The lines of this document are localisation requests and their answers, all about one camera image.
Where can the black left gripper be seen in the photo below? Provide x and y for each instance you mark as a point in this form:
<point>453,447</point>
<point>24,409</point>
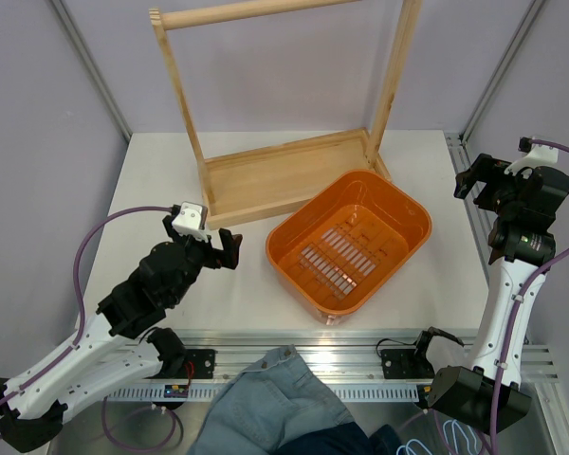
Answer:
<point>230,245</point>

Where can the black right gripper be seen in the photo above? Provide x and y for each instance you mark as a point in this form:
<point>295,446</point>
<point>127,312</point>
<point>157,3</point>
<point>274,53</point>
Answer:
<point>486,169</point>

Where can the light denim jacket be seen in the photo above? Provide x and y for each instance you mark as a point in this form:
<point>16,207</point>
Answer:
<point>274,401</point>

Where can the dark blue denim garment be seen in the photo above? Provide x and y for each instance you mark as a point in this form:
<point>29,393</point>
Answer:
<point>344,439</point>

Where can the light blue skirt hanger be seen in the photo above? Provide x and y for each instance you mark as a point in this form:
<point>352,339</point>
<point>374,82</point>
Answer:
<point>452,437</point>

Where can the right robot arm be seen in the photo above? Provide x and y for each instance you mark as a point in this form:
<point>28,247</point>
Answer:
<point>482,387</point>

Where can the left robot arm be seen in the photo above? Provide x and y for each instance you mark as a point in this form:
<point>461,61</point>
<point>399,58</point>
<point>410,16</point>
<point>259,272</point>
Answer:
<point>119,344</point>

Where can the wooden clothes rack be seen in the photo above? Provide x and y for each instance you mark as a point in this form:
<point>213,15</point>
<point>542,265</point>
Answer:
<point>275,180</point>

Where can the orange plastic basket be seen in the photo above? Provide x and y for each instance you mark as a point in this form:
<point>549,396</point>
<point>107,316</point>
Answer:
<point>336,251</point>

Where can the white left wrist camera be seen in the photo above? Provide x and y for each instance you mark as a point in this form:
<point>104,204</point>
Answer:
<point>187,219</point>

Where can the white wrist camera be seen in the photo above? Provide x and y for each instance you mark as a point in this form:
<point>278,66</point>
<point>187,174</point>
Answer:
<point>535,155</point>
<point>187,219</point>

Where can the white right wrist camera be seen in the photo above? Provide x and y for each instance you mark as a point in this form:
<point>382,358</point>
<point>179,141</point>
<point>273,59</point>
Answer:
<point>535,155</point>

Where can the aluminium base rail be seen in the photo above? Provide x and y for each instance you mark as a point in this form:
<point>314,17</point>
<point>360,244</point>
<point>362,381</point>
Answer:
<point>358,366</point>

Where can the aluminium corner post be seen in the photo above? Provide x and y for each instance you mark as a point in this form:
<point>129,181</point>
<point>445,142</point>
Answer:
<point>515,44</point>
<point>74,36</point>

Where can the left aluminium corner post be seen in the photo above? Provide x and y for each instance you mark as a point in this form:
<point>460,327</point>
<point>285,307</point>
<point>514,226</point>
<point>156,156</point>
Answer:
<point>74,36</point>

